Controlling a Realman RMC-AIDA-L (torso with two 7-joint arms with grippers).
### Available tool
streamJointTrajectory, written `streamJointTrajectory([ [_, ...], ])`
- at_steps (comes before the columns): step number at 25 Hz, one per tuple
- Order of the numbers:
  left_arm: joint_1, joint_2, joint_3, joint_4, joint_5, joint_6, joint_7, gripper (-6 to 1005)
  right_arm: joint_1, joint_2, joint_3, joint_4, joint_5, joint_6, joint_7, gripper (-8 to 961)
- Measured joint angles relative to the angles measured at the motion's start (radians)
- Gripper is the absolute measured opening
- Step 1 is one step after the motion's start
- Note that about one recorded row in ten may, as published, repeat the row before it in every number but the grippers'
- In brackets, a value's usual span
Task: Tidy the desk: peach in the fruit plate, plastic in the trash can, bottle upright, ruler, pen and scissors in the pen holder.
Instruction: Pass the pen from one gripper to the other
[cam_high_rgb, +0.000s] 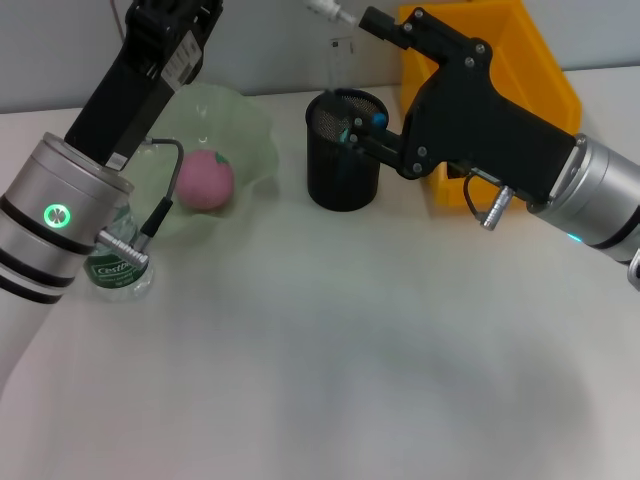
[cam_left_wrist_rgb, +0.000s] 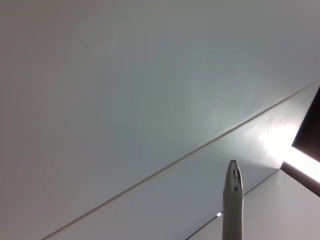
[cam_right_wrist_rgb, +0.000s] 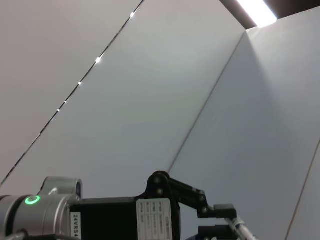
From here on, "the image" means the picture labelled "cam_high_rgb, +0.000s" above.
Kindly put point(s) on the left gripper silver connector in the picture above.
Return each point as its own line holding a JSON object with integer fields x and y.
{"x": 122, "y": 247}

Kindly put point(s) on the pale green wavy fruit bowl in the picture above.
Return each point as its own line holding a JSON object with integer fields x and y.
{"x": 225, "y": 120}

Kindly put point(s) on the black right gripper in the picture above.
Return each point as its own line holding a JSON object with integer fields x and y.
{"x": 475, "y": 120}

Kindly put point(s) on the blue teal scissors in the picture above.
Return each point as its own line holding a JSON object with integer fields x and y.
{"x": 378, "y": 119}

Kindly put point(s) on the right gripper silver connector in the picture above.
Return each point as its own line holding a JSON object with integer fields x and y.
{"x": 495, "y": 210}

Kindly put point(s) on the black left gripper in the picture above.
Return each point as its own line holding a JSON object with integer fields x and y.
{"x": 135, "y": 90}

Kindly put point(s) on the pink toy peach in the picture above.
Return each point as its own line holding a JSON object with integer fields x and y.
{"x": 205, "y": 180}

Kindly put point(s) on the black mesh pen holder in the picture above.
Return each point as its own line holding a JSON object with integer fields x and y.
{"x": 340, "y": 190}

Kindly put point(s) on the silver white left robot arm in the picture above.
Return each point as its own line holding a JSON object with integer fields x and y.
{"x": 40, "y": 225}

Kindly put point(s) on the clear green-label water bottle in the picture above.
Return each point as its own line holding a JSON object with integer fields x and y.
{"x": 117, "y": 280}

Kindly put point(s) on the yellow plastic bin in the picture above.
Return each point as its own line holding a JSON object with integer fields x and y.
{"x": 530, "y": 65}

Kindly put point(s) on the clear plastic ruler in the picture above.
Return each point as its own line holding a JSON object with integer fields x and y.
{"x": 340, "y": 65}

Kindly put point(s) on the gripper silver connector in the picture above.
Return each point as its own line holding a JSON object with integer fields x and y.
{"x": 495, "y": 210}
{"x": 122, "y": 247}

